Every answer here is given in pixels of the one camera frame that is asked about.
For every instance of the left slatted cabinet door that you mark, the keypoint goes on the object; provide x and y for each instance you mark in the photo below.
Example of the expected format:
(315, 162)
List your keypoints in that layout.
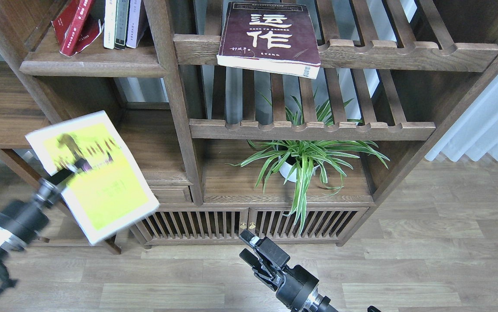
(192, 226)

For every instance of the white spine book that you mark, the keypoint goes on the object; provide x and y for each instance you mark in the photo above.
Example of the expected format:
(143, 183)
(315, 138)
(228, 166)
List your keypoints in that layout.
(109, 33)

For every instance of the lavender spine book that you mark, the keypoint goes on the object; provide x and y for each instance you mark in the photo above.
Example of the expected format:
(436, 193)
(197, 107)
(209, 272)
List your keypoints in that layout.
(137, 23)

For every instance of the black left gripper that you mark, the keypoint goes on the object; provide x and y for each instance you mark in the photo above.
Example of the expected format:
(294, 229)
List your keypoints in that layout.
(21, 222)

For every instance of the red leaning book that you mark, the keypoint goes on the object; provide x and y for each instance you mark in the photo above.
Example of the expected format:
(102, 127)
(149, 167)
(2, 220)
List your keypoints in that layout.
(76, 27)

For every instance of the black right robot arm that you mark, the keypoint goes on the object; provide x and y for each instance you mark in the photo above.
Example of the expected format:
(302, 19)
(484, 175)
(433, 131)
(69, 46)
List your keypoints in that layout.
(295, 287)

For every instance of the right slatted cabinet door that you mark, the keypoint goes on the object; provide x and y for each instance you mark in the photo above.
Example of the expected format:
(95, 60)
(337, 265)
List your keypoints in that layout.
(323, 225)

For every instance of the white pleated curtain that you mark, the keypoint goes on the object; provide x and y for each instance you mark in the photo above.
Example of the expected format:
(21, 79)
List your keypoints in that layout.
(475, 133)

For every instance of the dark wooden bookshelf cabinet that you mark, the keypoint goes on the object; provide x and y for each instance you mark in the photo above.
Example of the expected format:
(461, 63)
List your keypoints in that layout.
(403, 94)

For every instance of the white plant pot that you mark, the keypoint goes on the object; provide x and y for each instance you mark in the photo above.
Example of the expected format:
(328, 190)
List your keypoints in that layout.
(296, 169)

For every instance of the dark green spine book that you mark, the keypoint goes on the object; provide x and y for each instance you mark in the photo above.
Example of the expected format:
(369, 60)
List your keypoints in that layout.
(122, 15)

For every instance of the maroon book white characters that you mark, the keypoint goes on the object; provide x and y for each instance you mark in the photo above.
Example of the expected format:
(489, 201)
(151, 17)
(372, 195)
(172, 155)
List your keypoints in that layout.
(270, 37)

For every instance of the green spider plant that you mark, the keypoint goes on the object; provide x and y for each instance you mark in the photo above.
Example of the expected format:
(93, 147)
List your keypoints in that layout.
(304, 156)

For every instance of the yellow green cover book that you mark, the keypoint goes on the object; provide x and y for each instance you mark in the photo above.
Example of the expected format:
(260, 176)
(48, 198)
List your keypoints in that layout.
(109, 192)

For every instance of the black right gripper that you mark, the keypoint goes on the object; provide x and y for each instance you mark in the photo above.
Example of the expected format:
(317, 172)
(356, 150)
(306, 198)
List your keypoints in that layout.
(295, 287)

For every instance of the wooden side table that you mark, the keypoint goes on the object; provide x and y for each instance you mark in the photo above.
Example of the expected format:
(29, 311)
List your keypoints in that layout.
(19, 115)

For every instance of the slatted cabinet door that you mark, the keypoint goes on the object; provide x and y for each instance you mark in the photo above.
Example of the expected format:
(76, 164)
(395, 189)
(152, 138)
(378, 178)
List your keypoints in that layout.
(192, 226)
(323, 225)

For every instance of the small wooden drawer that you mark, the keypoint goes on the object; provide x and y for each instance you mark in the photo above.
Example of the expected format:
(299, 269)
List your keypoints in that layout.
(171, 193)

